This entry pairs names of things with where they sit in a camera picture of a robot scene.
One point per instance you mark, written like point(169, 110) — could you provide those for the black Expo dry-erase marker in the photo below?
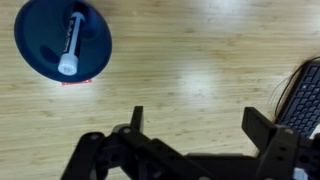
point(70, 43)

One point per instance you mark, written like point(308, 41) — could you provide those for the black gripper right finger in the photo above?
point(276, 150)

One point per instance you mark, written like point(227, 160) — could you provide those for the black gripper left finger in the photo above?
point(100, 156)

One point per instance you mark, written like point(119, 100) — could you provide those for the dark blue plastic cup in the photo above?
point(36, 36)

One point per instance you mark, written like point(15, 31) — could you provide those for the black computer keyboard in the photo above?
point(305, 100)

